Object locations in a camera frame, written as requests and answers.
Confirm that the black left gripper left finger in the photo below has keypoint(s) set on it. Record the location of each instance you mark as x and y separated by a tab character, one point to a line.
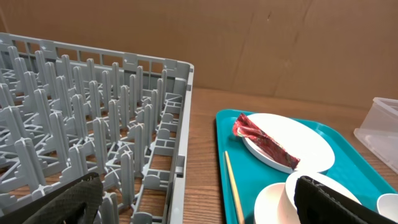
76	202

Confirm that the red snack wrapper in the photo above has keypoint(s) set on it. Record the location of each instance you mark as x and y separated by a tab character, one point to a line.
245	128

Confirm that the clear plastic bin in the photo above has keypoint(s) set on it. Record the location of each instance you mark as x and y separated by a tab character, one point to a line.
378	131

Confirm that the grey-white bowl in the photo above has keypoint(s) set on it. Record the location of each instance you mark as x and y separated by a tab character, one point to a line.
387	206

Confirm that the wooden chopstick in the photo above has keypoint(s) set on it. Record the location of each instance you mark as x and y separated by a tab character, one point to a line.
237	202

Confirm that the teal plastic tray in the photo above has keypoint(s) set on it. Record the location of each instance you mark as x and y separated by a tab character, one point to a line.
251	175

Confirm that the white cup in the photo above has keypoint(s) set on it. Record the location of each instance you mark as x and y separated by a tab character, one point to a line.
287	211

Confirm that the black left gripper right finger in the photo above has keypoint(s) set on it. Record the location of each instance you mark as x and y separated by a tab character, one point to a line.
318	204

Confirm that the large white plate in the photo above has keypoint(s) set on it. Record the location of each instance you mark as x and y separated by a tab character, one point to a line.
315	154

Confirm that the grey dishwasher rack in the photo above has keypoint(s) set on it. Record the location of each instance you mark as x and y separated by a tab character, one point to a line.
68	110

